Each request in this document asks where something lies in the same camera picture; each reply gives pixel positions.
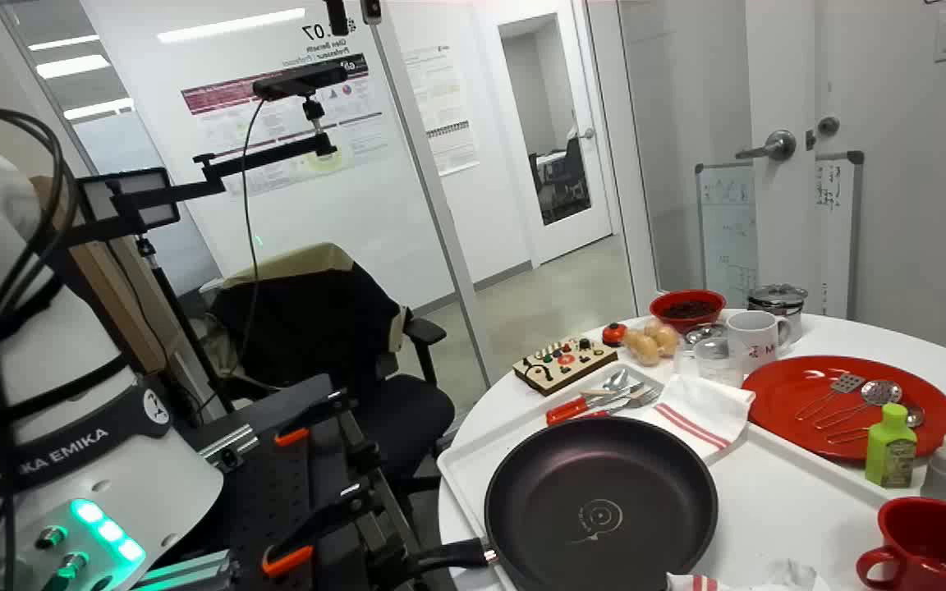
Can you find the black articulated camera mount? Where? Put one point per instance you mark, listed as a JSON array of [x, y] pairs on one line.
[[265, 159]]

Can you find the steel spoon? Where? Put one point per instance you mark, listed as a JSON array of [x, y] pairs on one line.
[[882, 390]]

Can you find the beige jacket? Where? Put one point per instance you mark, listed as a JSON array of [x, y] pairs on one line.
[[309, 257]]

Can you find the black stereo camera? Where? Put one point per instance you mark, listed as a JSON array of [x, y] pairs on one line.
[[298, 83]]

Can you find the green squeeze bottle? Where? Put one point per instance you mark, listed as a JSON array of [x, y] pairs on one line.
[[887, 448]]

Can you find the black armchair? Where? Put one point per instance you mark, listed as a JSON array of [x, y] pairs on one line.
[[309, 330]]

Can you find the red striped white towel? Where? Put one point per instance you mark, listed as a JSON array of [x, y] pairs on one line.
[[706, 412]]

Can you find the black flat panel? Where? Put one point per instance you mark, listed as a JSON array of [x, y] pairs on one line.
[[130, 198]]

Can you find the red round plate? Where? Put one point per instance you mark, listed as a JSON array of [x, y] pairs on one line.
[[802, 412]]

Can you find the red bowl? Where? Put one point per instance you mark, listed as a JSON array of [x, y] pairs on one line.
[[688, 310]]

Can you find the red ceramic mug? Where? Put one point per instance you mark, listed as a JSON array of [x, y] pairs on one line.
[[933, 547]]

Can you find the silver door lever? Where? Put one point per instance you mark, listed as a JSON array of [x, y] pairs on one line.
[[776, 144]]

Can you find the red tomato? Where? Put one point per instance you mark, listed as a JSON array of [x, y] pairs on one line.
[[615, 332]]

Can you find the beige bread roll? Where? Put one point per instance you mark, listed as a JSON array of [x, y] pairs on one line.
[[643, 349], [668, 334]]

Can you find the small leaning whiteboard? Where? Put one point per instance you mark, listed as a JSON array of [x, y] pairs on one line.
[[726, 230]]

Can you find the silver door lock knob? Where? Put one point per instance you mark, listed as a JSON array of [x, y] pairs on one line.
[[824, 128]]

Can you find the black robot stand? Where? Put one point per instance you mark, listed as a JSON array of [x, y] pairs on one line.
[[265, 494]]

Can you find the wooden button board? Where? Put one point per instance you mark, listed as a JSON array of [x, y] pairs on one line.
[[565, 361]]

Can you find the clear glass cup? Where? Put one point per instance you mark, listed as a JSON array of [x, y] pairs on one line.
[[714, 368]]

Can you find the camera on tripod arm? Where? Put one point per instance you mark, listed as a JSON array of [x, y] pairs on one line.
[[231, 97]]

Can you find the steel fork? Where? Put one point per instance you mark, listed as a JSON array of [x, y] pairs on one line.
[[849, 382]]

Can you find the white mug red print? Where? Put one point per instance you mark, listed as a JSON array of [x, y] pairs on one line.
[[755, 332]]

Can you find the small metal tin with lid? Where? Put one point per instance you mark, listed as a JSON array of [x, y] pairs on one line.
[[712, 339]]

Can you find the black frying pan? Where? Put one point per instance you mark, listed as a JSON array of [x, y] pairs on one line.
[[605, 494]]

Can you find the glass jar with lid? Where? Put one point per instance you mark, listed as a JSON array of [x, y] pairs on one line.
[[776, 296]]

